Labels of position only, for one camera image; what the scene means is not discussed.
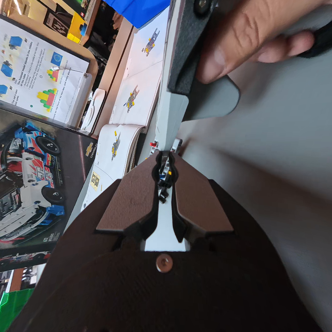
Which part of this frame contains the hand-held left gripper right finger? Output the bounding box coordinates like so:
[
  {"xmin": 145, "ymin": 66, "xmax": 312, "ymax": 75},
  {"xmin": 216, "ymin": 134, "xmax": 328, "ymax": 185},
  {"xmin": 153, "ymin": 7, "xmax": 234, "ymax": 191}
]
[{"xmin": 170, "ymin": 153, "xmax": 234, "ymax": 243}]

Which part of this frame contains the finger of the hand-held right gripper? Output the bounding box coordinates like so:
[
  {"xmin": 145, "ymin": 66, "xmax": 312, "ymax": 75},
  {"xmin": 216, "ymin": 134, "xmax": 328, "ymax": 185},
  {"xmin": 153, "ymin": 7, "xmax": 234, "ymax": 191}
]
[{"xmin": 155, "ymin": 0, "xmax": 189, "ymax": 153}]

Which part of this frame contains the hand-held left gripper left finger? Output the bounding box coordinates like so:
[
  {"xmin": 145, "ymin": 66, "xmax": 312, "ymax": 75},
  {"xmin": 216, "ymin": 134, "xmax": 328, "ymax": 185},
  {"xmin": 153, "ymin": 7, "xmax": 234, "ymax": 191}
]
[{"xmin": 95, "ymin": 153, "xmax": 160, "ymax": 242}]

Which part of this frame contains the grey lego gear assembly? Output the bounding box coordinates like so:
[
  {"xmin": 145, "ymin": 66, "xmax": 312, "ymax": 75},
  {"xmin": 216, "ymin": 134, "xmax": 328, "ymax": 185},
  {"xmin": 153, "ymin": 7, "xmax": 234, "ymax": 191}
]
[{"xmin": 149, "ymin": 138, "xmax": 183, "ymax": 205}]

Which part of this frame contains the open lego instruction booklet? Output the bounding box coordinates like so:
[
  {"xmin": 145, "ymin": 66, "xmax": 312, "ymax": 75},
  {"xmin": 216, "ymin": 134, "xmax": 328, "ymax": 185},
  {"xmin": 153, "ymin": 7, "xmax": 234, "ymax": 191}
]
[{"xmin": 80, "ymin": 8, "xmax": 170, "ymax": 212}]

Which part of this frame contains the black lego car box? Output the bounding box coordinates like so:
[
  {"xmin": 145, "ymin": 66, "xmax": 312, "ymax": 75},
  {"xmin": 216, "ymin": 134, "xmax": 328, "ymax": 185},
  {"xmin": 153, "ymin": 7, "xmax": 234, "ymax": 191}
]
[{"xmin": 0, "ymin": 108, "xmax": 100, "ymax": 273}]

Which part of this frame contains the person's right hand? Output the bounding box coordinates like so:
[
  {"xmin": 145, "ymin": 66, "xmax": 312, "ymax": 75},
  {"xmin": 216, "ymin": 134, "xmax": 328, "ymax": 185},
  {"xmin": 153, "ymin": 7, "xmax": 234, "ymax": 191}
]
[{"xmin": 196, "ymin": 0, "xmax": 332, "ymax": 84}]

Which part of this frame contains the blue plastic sheet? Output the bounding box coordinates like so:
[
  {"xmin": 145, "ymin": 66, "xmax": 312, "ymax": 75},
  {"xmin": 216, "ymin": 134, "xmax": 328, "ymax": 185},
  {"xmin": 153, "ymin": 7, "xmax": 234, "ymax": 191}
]
[{"xmin": 102, "ymin": 0, "xmax": 172, "ymax": 29}]

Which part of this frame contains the white plastic tray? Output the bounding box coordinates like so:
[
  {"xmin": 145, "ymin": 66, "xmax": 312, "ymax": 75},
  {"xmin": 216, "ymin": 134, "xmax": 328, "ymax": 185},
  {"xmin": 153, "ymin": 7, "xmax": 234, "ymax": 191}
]
[{"xmin": 82, "ymin": 88, "xmax": 106, "ymax": 131}]

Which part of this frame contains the rounded wooden board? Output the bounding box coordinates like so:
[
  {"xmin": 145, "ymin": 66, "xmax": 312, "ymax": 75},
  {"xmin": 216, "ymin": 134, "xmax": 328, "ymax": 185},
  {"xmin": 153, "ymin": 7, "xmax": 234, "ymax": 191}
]
[{"xmin": 0, "ymin": 12, "xmax": 99, "ymax": 109}]

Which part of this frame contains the yellow box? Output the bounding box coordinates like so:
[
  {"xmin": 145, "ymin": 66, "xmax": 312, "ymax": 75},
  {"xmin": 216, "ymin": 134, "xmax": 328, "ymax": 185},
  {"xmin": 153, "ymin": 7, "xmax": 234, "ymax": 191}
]
[{"xmin": 67, "ymin": 12, "xmax": 89, "ymax": 45}]

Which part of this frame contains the black printed box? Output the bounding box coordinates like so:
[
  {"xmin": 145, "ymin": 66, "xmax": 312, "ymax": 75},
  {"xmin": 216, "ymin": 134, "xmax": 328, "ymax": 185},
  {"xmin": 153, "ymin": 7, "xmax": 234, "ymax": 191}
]
[{"xmin": 43, "ymin": 5, "xmax": 72, "ymax": 37}]

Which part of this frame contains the printed sheet in acrylic stand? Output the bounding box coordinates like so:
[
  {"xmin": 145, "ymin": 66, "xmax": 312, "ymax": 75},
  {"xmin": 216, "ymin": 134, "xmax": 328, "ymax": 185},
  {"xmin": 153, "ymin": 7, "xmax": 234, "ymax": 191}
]
[{"xmin": 0, "ymin": 16, "xmax": 93, "ymax": 125}]

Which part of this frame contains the green plastic item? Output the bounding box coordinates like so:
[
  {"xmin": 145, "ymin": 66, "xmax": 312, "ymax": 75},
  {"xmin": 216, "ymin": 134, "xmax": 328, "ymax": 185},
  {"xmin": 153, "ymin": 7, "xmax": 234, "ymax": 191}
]
[{"xmin": 0, "ymin": 287, "xmax": 35, "ymax": 326}]

